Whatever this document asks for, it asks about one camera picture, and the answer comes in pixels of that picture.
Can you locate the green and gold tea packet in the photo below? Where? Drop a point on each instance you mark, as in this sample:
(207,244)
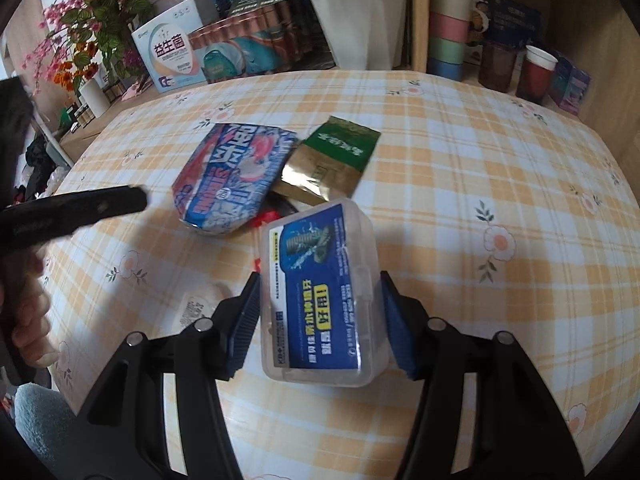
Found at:
(340,150)

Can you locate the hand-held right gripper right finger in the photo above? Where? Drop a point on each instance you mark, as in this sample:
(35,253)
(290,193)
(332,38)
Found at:
(400,330)

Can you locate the person's left hand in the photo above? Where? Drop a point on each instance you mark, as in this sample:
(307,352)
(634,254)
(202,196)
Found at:
(30,310)

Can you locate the white and blue carton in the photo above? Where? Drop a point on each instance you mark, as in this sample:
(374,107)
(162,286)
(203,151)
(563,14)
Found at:
(170,50)

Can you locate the low wooden cabinet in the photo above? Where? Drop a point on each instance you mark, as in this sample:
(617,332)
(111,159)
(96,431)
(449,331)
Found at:
(85,135)

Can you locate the stack of pastel cups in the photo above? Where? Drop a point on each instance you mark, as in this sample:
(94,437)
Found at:
(447,30)

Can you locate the red paper cup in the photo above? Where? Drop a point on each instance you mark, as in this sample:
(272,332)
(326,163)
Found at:
(535,80)

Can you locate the wooden shelf unit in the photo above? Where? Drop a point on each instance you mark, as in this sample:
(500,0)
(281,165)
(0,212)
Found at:
(590,10)

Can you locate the white flower pot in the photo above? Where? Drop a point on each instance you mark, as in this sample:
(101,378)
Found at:
(360,25)

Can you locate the yellow checkered tablecloth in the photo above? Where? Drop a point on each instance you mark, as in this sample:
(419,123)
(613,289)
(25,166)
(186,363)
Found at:
(475,160)

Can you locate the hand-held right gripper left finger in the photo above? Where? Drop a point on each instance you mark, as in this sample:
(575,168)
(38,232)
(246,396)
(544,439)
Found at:
(245,320)

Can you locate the blue purple small box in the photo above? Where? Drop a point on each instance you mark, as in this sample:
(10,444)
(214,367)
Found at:
(570,85)

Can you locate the person's light blue fuzzy leg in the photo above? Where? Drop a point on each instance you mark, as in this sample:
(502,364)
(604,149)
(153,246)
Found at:
(40,415)

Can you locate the clear plastic box blue label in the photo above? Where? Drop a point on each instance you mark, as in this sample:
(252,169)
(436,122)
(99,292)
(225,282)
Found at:
(320,285)

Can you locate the blue and red snack packet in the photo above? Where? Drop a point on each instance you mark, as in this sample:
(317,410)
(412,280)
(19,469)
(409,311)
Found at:
(230,180)

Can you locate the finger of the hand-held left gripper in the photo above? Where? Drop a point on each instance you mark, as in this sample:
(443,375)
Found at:
(75,212)

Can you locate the clear plastic jelly cup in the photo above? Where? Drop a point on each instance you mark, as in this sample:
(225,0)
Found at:
(200,302)

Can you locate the orange artificial flowers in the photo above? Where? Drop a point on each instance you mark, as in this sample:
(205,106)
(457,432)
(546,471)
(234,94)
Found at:
(75,67)

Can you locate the dark blue shelf box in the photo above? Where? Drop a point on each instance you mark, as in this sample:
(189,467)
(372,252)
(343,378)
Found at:
(515,17)

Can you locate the white vase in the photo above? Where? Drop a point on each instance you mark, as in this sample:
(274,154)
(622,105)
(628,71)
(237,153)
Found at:
(95,97)

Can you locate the small red wrapper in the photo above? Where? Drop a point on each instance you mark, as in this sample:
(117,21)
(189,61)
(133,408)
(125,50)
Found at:
(265,217)

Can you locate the pack of batteries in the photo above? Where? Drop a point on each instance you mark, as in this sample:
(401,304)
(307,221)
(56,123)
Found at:
(240,45)

